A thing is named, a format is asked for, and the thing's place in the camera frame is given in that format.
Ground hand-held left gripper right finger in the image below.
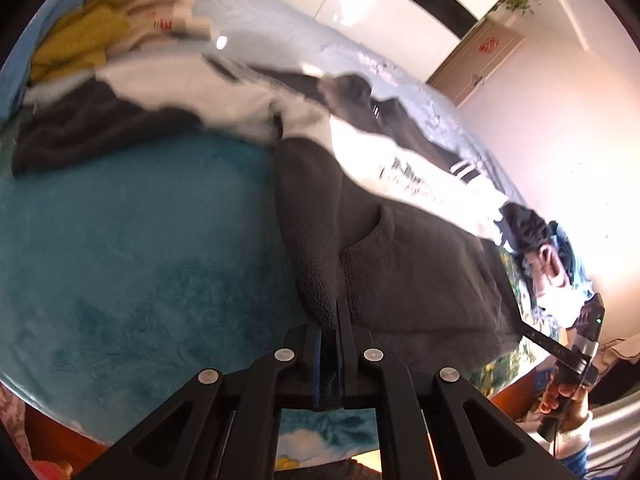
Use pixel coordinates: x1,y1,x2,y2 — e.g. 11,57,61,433
335,301,576,480

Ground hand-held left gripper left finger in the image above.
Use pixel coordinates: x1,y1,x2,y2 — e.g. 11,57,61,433
75,322,325,480

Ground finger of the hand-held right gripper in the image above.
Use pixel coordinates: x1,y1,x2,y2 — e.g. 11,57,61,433
514,319,577,363

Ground grey and white fleece jacket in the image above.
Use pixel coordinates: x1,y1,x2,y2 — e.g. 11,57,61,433
12,55,531,361

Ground person's right forearm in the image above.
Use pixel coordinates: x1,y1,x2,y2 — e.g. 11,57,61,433
552,410,593,461

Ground person's right hand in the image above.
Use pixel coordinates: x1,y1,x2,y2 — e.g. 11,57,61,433
539,374,593,432

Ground white garment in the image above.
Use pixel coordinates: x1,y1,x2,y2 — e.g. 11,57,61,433
532,280,593,331

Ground pink garment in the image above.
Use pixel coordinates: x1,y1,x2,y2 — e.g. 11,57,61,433
530,245,568,288

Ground blue denim garment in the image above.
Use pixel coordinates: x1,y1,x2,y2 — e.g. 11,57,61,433
547,220,591,291

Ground grey striped mat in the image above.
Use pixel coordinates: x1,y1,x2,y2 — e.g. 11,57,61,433
585,395,636,480

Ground dark navy garment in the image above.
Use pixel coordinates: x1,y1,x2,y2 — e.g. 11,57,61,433
500,202,556,261

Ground person's blue jeans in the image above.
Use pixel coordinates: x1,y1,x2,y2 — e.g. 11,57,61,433
557,447,591,478

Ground teal plush blanket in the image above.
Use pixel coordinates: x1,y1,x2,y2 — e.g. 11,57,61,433
0,130,381,446

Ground black pants with white stripes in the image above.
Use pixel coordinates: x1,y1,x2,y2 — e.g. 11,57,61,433
370,97,488,183

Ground wooden door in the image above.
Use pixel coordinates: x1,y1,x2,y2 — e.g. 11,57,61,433
427,17,526,108

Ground pale floral bedspread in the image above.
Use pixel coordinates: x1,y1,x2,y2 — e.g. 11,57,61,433
135,0,526,211

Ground cream sweater with red print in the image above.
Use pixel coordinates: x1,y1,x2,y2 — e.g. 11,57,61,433
107,0,213,53

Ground yellow garment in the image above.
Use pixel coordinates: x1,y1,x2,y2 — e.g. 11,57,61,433
30,0,143,83

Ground wooden bed frame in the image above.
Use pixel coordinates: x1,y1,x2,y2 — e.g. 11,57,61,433
20,360,551,476

